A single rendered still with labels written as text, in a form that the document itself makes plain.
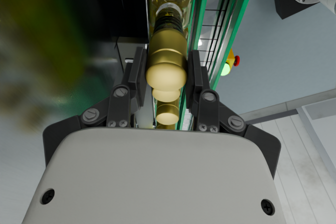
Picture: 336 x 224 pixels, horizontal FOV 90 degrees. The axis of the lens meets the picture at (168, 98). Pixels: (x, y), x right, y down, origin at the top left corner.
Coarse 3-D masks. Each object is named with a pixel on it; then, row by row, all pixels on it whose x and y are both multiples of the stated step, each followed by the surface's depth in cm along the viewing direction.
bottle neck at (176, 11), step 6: (162, 6) 18; (168, 6) 18; (174, 6) 18; (156, 12) 19; (162, 12) 17; (168, 12) 17; (174, 12) 17; (180, 12) 19; (156, 18) 17; (162, 18) 16; (168, 18) 16; (174, 18) 16; (180, 18) 17; (156, 24) 16; (162, 24) 16; (168, 24) 15; (174, 24) 16; (180, 24) 17; (156, 30) 16; (180, 30) 16
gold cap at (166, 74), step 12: (156, 36) 14; (168, 36) 14; (180, 36) 14; (156, 48) 13; (168, 48) 13; (180, 48) 13; (156, 60) 12; (168, 60) 12; (180, 60) 12; (156, 72) 13; (168, 72) 13; (180, 72) 13; (156, 84) 14; (168, 84) 14; (180, 84) 14
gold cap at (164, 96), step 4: (152, 88) 19; (152, 92) 20; (156, 92) 20; (160, 92) 20; (164, 92) 19; (168, 92) 19; (172, 92) 19; (176, 92) 19; (156, 96) 20; (160, 96) 20; (164, 96) 20; (168, 96) 20; (172, 96) 20; (176, 96) 20; (160, 100) 21; (164, 100) 21; (168, 100) 21; (172, 100) 21
